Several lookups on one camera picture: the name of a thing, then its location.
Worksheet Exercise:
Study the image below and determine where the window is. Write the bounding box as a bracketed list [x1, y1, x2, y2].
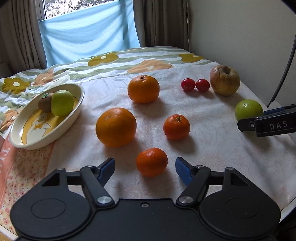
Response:
[42, 0, 121, 21]

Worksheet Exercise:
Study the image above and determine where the beige curtain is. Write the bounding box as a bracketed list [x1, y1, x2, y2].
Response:
[0, 0, 48, 71]
[132, 0, 190, 51]

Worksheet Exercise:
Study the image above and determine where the brown kiwi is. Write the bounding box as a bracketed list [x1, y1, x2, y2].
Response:
[38, 92, 55, 113]

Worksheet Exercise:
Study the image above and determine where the red cherry tomato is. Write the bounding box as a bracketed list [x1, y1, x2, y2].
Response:
[181, 78, 196, 91]
[196, 79, 210, 92]

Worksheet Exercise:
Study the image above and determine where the large orange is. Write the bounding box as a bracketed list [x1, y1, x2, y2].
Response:
[95, 107, 137, 148]

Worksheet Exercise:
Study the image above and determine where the orange with stem dimple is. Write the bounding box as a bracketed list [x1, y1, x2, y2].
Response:
[127, 75, 160, 104]

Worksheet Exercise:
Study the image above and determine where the light blue window cloth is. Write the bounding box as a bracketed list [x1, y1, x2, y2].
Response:
[38, 0, 141, 68]

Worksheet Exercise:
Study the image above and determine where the floral striped blanket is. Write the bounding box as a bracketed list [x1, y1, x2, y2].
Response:
[0, 46, 216, 139]

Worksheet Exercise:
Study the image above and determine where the wrinkled brown apple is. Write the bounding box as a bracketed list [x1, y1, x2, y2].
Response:
[210, 65, 241, 96]

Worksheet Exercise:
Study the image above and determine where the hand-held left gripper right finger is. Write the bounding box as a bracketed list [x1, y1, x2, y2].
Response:
[175, 157, 252, 208]

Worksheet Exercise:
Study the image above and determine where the white patterned cloth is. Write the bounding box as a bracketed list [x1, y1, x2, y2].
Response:
[45, 61, 296, 210]

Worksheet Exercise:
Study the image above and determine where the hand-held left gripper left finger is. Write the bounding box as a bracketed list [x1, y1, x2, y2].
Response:
[42, 158, 115, 208]

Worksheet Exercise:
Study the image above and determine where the small mandarin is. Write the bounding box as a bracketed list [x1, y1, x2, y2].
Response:
[163, 114, 191, 141]
[136, 148, 168, 177]

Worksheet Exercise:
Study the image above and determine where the black cable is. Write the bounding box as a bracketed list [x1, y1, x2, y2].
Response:
[267, 22, 296, 108]

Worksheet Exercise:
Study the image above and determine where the cream oval bowl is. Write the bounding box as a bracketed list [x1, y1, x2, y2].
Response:
[9, 83, 85, 151]

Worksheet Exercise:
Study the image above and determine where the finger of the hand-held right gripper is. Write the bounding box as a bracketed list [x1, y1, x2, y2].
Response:
[237, 117, 257, 132]
[264, 105, 296, 117]

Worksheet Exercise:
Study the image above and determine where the green apple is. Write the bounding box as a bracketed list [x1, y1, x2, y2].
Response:
[235, 99, 264, 121]
[51, 90, 75, 117]

